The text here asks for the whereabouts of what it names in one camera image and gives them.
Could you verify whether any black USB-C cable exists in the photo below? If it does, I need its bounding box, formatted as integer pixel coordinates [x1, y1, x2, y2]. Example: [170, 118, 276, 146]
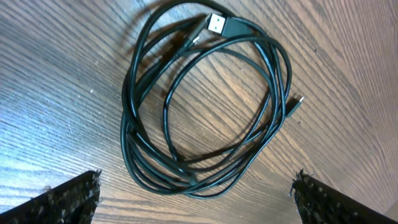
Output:
[121, 0, 305, 190]

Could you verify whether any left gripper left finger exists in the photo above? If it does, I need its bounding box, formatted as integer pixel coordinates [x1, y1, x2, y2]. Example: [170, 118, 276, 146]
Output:
[1, 170, 101, 224]

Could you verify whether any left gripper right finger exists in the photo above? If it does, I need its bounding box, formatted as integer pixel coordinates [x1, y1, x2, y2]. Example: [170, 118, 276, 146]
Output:
[289, 170, 397, 224]

